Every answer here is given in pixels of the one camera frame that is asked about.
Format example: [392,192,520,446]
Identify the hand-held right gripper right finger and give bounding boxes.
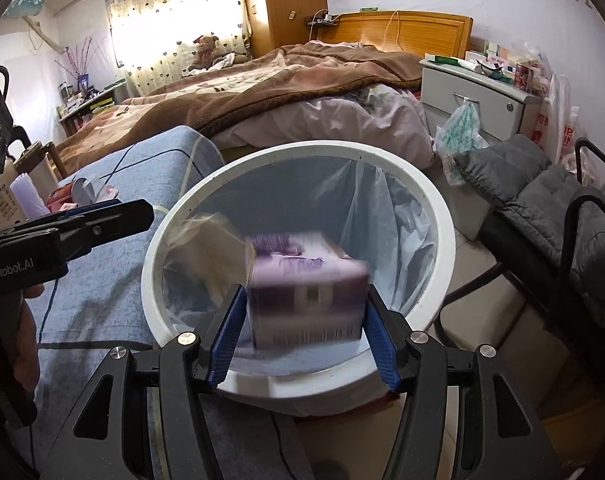
[365,285,565,480]

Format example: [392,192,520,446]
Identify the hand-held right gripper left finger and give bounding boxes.
[37,284,248,480]

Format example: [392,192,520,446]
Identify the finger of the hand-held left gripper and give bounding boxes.
[56,199,156,273]
[0,201,124,235]

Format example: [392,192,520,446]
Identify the purple cardboard box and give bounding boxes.
[245,230,370,352]

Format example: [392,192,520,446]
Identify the white round trash bin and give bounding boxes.
[141,141,455,418]

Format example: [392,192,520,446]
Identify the person's left hand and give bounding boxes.
[0,282,44,393]

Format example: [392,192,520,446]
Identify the red soda can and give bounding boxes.
[46,182,84,212]

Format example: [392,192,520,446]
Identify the blue checked blanket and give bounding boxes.
[25,125,315,480]

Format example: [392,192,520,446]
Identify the cluttered desk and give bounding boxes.
[56,79,129,137]

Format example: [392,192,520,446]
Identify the clear plastic bin liner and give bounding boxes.
[161,157,435,361]

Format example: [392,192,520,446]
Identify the purple flower branches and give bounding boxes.
[55,37,106,87]

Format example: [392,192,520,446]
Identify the white air conditioner pipe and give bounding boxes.
[20,14,69,54]

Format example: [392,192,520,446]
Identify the brown teddy bear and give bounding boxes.
[190,35,249,72]

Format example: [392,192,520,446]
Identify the dotted window curtain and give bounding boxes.
[104,0,254,97]

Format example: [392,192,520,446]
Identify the brown fleece blanket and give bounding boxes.
[55,42,425,173]

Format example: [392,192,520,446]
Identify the pink quilt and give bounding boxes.
[215,85,439,163]

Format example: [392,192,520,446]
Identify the green printed plastic bag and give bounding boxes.
[435,97,489,187]

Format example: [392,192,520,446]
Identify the white nightstand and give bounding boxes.
[419,55,544,142]

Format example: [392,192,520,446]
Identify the wooden wardrobe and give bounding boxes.
[239,0,329,59]

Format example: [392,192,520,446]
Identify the white red plastic bag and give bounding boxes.
[536,75,581,167]

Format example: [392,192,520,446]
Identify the pile of small boxes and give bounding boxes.
[465,42,554,95]

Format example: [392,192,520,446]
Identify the wooden bed headboard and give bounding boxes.
[315,10,474,61]

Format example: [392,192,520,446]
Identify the wall air conditioner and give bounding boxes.
[6,0,46,19]

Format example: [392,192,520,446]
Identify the black metal chair frame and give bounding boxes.
[438,137,605,363]

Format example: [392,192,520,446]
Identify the wall shelf with power strip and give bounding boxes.
[303,9,341,29]

